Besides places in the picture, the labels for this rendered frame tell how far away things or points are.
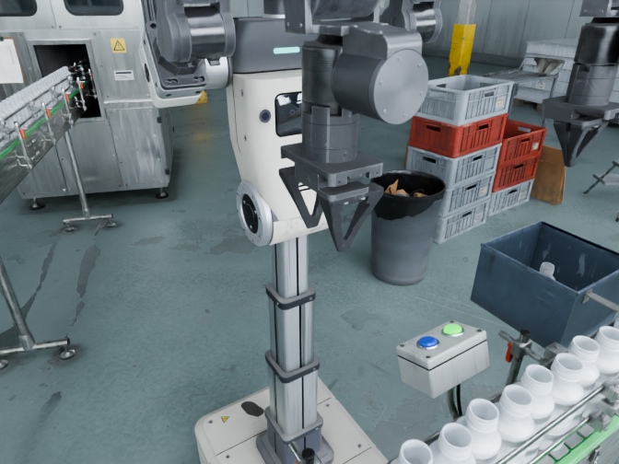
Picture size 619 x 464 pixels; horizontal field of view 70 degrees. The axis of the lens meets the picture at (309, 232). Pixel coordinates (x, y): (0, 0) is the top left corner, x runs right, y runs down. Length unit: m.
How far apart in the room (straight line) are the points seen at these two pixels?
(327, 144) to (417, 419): 1.82
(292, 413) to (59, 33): 3.33
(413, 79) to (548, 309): 1.12
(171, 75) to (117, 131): 3.22
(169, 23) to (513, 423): 0.73
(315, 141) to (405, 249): 2.32
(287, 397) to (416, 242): 1.59
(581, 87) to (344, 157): 0.43
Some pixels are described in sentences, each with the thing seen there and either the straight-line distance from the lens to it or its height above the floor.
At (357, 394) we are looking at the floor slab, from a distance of 2.20.
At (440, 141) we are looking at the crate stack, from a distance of 3.22.
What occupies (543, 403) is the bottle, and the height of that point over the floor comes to 1.13.
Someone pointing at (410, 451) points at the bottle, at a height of 1.15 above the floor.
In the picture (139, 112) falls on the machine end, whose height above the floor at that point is 0.79.
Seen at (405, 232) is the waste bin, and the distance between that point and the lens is 2.67.
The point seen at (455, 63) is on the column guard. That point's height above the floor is 0.31.
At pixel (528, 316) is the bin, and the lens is 1.48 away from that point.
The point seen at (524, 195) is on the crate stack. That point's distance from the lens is 4.36.
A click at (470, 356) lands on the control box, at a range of 0.83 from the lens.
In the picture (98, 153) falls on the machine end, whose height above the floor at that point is 0.47.
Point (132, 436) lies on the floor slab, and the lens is 2.18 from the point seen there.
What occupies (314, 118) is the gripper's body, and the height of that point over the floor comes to 1.53.
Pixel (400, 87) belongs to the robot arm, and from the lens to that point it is 0.37.
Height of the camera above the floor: 1.63
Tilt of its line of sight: 28 degrees down
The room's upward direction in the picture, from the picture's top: straight up
